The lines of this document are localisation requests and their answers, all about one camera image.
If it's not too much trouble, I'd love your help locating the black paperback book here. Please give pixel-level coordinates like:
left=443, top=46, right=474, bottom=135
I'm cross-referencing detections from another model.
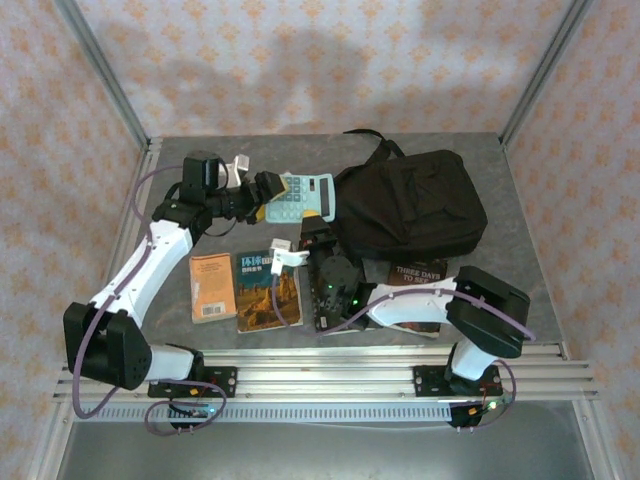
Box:
left=305, top=249, right=371, bottom=335

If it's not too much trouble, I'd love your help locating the light blue calculator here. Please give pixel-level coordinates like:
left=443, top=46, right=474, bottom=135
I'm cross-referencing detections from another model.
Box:
left=263, top=172, right=337, bottom=225

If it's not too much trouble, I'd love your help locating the National Geography book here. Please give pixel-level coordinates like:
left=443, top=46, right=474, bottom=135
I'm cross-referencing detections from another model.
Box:
left=234, top=248, right=305, bottom=335

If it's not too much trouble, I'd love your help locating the Three Days To See book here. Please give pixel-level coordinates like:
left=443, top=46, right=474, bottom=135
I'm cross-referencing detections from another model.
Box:
left=367, top=257, right=449, bottom=340

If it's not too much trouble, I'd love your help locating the orange paperback book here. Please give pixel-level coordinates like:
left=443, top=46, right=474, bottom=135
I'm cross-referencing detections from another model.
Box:
left=188, top=252, right=237, bottom=325

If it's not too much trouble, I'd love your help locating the black fabric backpack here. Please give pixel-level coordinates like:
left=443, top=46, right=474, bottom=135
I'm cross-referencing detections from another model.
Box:
left=329, top=128, right=489, bottom=264

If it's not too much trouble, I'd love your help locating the grey metal sheet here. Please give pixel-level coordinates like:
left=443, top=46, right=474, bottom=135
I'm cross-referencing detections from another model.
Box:
left=54, top=422, right=596, bottom=480

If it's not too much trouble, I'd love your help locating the small lit circuit board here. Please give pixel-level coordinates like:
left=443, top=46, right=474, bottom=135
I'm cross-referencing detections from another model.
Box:
left=169, top=402, right=217, bottom=420
left=467, top=397, right=512, bottom=417

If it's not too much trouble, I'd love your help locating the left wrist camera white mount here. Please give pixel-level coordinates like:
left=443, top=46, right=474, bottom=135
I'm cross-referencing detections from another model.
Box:
left=217, top=153, right=251, bottom=191

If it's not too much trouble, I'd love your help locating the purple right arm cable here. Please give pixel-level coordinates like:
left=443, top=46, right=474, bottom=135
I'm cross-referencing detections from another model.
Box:
left=271, top=269, right=537, bottom=434

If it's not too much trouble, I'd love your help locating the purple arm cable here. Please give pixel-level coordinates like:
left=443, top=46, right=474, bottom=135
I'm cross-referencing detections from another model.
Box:
left=271, top=269, right=537, bottom=434
left=72, top=166, right=229, bottom=437

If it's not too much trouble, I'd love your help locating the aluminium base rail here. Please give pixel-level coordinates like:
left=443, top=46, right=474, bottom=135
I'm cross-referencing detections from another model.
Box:
left=52, top=346, right=600, bottom=401

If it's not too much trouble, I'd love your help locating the slotted grey cable duct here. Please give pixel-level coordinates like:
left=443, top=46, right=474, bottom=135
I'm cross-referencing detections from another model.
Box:
left=74, top=402, right=454, bottom=425

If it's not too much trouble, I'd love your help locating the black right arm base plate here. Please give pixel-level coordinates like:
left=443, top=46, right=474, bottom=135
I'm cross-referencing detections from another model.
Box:
left=413, top=364, right=503, bottom=399

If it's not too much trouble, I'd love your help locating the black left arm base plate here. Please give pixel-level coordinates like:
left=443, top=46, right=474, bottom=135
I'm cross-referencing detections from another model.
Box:
left=148, top=366, right=238, bottom=399

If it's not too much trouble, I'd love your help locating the aluminium frame post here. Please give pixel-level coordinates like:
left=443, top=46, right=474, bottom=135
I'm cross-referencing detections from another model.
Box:
left=53, top=0, right=151, bottom=149
left=499, top=0, right=596, bottom=149

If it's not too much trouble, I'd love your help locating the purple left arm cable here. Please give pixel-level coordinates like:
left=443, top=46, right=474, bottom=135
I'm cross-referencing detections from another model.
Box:
left=72, top=166, right=229, bottom=437

